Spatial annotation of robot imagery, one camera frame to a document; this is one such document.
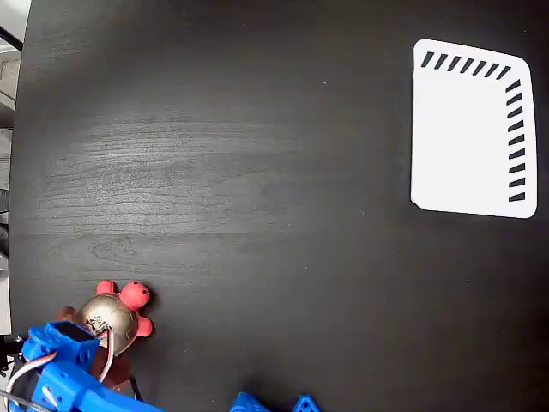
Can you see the blue printed robot arm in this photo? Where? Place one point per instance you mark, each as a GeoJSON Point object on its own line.
{"type": "Point", "coordinates": [86, 397]}

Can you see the black metal bar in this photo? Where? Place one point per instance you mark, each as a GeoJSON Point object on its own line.
{"type": "Point", "coordinates": [10, 38]}

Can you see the red turtle toy gold shell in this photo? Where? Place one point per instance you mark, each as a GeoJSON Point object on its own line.
{"type": "Point", "coordinates": [118, 315]}

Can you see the white tray with black stripes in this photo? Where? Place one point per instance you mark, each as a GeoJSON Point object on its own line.
{"type": "Point", "coordinates": [463, 141]}

